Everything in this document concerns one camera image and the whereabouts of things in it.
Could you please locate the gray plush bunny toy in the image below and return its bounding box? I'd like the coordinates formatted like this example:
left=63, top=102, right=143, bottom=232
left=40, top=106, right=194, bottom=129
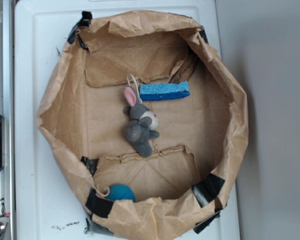
left=123, top=73, right=160, bottom=158

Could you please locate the blue sponge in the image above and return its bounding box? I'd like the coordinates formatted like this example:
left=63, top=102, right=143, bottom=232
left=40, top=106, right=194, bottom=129
left=139, top=81, right=190, bottom=101

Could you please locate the brown paper bag bin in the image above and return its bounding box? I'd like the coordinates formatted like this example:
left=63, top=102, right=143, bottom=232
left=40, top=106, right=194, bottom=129
left=37, top=10, right=249, bottom=240

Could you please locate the teal ball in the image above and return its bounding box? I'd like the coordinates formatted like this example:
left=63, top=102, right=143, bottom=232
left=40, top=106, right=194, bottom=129
left=105, top=184, right=136, bottom=202

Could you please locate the white plastic tray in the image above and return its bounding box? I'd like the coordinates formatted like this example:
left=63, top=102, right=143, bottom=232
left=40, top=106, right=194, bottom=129
left=13, top=0, right=242, bottom=240

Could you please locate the silver metal rail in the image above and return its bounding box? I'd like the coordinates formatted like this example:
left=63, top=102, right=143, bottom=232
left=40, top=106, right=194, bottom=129
left=0, top=0, right=17, bottom=240

